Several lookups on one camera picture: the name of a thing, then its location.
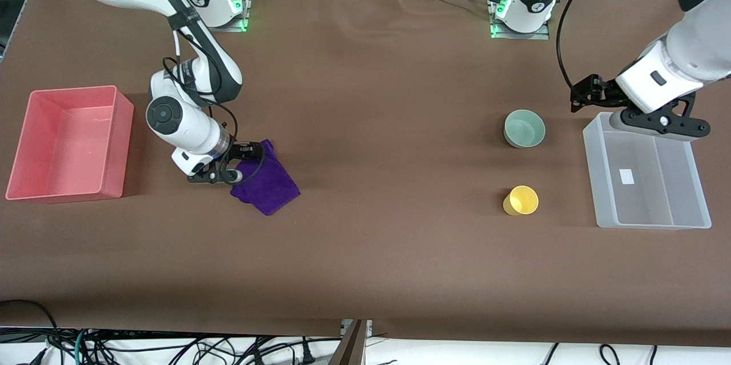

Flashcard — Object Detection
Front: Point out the black cable tangle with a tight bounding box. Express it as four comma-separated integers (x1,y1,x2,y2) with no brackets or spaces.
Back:
34,328,343,365

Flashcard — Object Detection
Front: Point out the thick black floor cable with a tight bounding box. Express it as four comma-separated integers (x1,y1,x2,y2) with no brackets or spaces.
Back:
0,299,61,354

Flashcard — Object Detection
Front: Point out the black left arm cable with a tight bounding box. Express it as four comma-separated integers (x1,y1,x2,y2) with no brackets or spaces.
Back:
557,0,623,91

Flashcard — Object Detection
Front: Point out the pink plastic bin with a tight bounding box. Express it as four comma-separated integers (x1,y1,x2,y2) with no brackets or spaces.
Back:
6,85,135,204

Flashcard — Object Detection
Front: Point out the yellow cup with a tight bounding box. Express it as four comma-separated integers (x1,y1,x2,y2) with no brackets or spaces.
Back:
503,185,539,216

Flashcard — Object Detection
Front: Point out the wooden beam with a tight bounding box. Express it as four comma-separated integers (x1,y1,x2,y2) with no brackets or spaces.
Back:
330,319,366,365

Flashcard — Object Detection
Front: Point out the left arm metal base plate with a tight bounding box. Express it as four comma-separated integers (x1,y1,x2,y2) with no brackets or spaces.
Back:
490,0,551,40

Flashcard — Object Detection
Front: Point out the purple cloth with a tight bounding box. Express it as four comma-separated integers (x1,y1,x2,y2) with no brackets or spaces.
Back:
230,139,301,216

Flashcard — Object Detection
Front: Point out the clear plastic bin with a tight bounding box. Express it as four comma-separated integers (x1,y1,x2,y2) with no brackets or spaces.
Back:
583,112,712,230

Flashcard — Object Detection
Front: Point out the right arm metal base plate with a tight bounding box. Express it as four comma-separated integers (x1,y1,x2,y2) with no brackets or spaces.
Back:
188,0,252,33

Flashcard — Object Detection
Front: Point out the metal bracket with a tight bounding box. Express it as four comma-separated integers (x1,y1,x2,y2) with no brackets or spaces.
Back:
341,319,373,338

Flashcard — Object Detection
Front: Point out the green bowl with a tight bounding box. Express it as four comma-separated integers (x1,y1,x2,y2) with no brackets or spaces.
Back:
503,110,546,149

